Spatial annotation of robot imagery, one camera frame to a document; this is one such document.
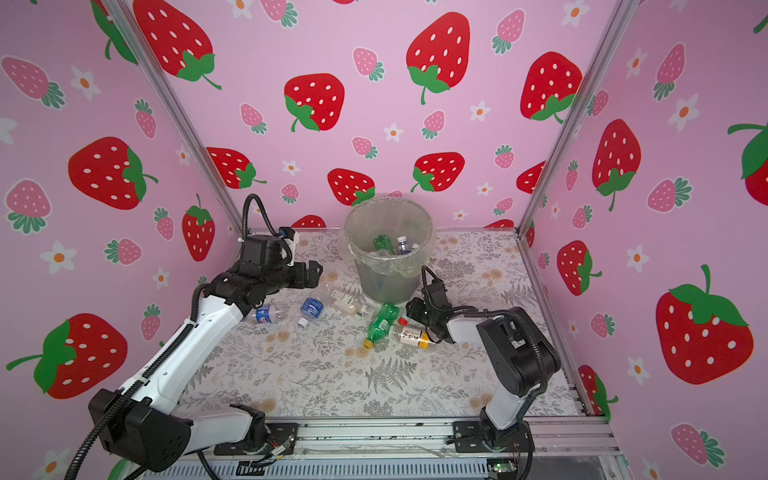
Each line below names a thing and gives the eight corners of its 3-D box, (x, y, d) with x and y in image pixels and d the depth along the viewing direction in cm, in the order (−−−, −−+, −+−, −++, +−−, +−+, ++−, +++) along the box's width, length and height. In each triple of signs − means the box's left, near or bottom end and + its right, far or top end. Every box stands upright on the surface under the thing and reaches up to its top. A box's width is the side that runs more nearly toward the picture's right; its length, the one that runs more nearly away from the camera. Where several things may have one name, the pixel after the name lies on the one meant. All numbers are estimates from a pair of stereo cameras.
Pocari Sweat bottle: (300, 329, 96) (296, 320, 91) (305, 307, 101) (301, 297, 96) (320, 329, 96) (316, 320, 91) (324, 307, 101) (320, 297, 96)
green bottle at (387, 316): (359, 345, 91) (357, 339, 87) (386, 306, 100) (385, 299, 96) (375, 354, 89) (374, 348, 85) (401, 314, 98) (401, 307, 94)
